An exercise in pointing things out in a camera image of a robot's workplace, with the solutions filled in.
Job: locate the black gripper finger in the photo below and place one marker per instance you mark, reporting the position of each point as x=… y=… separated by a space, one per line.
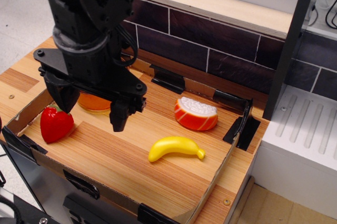
x=120 y=111
x=62 y=92

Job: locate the salmon sushi toy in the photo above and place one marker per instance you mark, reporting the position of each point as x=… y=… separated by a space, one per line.
x=195 y=115

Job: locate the red toy strawberry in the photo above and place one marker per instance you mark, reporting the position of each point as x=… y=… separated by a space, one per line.
x=55 y=124

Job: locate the dark grey vertical post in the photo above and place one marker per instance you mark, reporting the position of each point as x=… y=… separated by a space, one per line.
x=297 y=26

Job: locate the orange transparent pot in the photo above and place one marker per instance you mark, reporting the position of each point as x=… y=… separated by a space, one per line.
x=92 y=103

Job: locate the cardboard fence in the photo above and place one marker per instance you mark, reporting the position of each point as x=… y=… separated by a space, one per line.
x=110 y=171

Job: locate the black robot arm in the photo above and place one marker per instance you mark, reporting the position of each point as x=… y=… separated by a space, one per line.
x=89 y=38

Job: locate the yellow toy banana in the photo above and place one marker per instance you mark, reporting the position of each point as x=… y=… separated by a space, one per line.
x=174 y=144

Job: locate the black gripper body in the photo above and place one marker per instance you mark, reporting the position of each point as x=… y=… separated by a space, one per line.
x=98 y=67

